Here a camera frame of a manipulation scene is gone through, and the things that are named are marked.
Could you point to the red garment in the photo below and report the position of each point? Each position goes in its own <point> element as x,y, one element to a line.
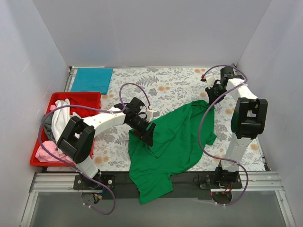
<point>82,112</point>

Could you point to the green t shirt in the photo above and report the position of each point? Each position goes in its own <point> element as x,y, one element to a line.
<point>177,141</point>

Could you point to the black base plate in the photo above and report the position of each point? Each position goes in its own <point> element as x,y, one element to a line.
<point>200,185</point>

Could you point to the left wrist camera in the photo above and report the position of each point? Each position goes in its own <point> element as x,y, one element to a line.
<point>151,114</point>

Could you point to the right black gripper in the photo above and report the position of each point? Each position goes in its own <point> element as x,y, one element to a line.
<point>213,92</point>

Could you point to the red plastic bin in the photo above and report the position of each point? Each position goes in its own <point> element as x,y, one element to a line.
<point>40,157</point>

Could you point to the folded teal t shirt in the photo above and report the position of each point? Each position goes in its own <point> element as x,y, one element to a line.
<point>92,79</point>

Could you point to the white garment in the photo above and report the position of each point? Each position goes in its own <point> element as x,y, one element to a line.
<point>61,116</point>

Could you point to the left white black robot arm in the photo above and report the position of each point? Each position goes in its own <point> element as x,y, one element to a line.
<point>77,138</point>

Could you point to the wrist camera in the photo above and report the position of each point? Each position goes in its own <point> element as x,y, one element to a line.
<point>209,80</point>
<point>151,114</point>

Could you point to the grey garment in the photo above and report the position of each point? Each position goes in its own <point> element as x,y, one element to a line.
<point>50,128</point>

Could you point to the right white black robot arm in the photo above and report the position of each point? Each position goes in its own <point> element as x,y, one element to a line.
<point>248,120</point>

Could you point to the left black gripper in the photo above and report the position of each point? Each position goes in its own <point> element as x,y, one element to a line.
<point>147,130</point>

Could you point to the floral tablecloth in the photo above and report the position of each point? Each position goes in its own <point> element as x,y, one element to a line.
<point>167,89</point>

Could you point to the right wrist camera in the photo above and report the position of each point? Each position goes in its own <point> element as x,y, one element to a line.
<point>209,80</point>

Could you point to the aluminium rail frame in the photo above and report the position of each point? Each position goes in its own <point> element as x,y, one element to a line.
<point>56,200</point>

